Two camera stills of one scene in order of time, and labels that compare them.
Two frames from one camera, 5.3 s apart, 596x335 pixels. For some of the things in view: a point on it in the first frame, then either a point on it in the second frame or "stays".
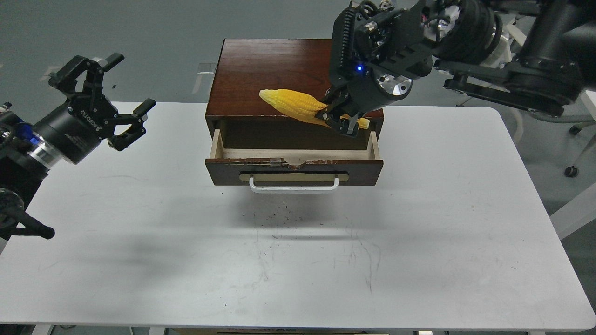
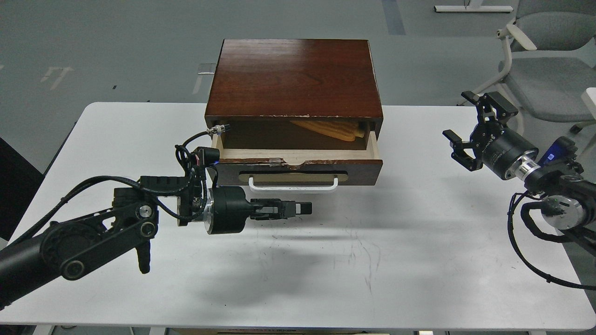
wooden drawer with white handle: x=294 y=170 stays
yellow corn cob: x=301 y=107 → x=342 y=131
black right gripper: x=348 y=97 → x=498 y=146
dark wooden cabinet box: x=244 y=67 stays
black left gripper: x=74 y=130 → x=227 y=211
